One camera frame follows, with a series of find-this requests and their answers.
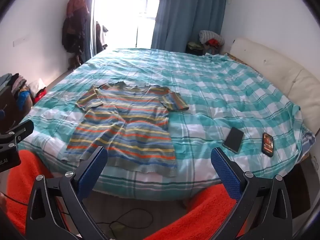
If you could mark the hanging dark jackets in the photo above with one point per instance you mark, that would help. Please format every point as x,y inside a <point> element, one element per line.
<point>75,27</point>

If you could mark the red bag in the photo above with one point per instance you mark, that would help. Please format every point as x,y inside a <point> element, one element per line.
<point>41,95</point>

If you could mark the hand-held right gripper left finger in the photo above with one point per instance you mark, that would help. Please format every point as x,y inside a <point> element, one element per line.
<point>93,171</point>

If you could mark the cream padded headboard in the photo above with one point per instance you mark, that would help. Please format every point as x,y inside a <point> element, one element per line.
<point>270,62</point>

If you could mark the sliding glass door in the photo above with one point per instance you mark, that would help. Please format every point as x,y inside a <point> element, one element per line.
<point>125,15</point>

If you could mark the black smartphone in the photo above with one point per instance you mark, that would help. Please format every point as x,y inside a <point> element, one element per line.
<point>233,140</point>

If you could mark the striped knit t-shirt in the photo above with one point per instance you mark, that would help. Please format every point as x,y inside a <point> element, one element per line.
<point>130,122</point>

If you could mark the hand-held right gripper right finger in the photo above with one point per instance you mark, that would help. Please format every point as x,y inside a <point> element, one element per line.
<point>226,172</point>

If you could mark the dark brown cabinet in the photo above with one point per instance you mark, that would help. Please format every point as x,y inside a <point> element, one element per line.
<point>7,115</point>

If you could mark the white plastic bag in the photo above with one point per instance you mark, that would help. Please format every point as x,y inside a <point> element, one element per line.
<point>37,86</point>

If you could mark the orange fleece pants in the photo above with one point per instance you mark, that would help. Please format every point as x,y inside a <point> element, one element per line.
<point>212,212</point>

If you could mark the smartphone with lit screen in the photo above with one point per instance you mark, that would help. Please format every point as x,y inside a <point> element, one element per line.
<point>267,145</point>

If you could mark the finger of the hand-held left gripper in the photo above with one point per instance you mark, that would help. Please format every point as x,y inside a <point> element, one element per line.
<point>21,128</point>

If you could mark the pile of mixed clothes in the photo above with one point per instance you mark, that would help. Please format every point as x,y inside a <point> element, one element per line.
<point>15,85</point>

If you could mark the dark green bag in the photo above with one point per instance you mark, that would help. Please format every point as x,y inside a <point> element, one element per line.
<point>195,47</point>

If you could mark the blue curtain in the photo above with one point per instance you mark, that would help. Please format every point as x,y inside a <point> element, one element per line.
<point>187,15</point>

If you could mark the teal checked bed sheet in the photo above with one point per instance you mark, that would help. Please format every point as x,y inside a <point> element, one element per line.
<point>212,92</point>

